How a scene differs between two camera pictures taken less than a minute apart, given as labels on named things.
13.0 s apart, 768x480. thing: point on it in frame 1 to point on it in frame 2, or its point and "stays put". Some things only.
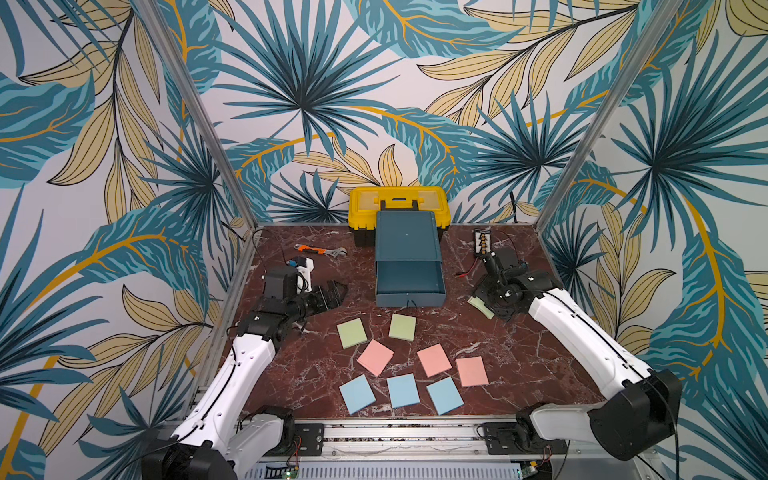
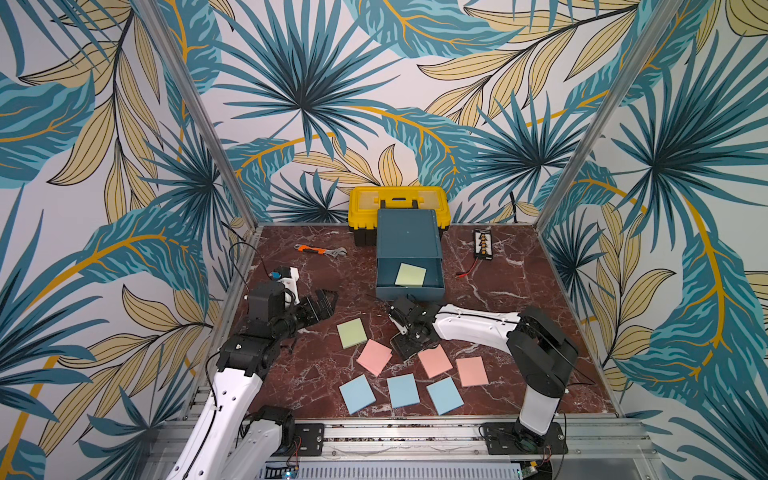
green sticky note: (351, 333) stays put
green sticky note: (477, 303) to (410, 276)
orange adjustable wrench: (332, 251) stays put
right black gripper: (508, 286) to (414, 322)
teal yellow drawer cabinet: (408, 263) stays put
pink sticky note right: (471, 371) stays put
